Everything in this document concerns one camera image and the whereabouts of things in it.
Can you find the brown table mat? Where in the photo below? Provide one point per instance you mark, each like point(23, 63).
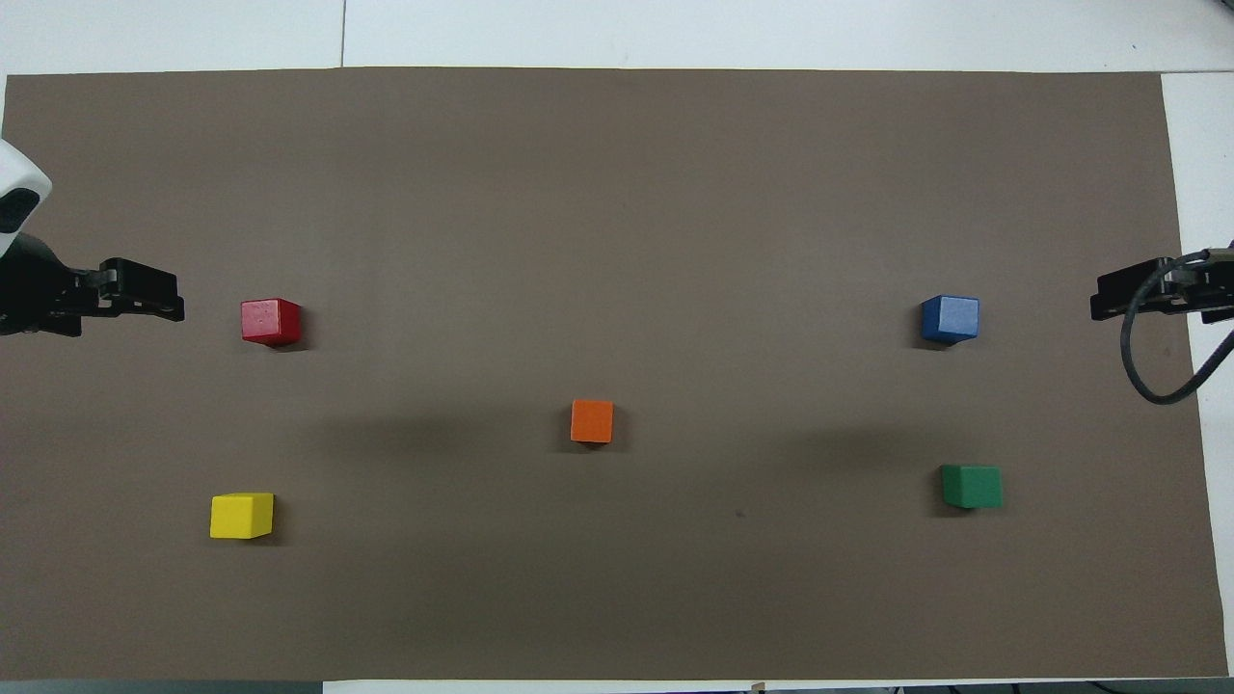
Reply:
point(617, 222)

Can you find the yellow wooden block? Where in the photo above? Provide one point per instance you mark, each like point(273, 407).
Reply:
point(241, 515)

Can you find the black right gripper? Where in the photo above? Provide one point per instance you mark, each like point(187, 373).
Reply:
point(1205, 289)

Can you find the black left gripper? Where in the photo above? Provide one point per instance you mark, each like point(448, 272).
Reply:
point(39, 294)

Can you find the blue wooden block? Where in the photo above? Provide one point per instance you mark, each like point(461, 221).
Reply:
point(951, 318)

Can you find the green wooden block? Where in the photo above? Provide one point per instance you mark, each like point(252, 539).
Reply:
point(972, 486)

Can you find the red wooden block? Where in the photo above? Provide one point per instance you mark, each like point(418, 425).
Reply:
point(270, 320)

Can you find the orange wooden block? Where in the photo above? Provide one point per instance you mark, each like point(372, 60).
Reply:
point(592, 421)

